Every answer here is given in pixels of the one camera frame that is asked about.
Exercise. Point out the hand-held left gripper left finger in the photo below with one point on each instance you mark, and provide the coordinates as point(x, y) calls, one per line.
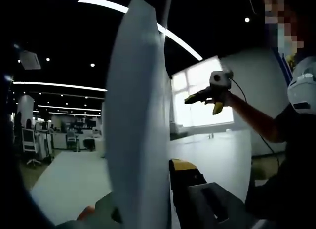
point(98, 219)

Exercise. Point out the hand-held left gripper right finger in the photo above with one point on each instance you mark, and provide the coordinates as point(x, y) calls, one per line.
point(197, 204)

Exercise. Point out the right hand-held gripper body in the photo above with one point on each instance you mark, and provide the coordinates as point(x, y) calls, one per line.
point(219, 79)

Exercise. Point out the bundle of white printing papers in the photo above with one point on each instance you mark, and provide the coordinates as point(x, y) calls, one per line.
point(135, 115)

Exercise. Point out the person's right hand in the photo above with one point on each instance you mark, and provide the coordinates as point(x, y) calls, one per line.
point(227, 99)

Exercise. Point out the person's left hand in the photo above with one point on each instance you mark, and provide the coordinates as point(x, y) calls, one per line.
point(86, 213)

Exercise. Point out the large window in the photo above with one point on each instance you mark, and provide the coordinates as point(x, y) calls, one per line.
point(197, 95)

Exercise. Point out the white table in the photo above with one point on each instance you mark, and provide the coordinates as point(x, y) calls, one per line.
point(74, 179)

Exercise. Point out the long linear ceiling light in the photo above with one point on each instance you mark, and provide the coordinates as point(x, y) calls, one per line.
point(59, 86)
point(182, 45)

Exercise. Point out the white chest device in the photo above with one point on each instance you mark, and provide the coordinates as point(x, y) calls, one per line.
point(302, 95)

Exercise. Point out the person in black shirt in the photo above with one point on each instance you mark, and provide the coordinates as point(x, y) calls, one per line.
point(291, 177)

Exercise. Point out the white office chair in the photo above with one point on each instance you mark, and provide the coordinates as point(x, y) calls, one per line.
point(29, 140)

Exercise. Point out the ceiling air conditioner vent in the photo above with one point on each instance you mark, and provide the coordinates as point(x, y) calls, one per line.
point(30, 60)

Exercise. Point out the blue white wall poster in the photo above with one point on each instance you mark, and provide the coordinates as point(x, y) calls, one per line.
point(284, 66)

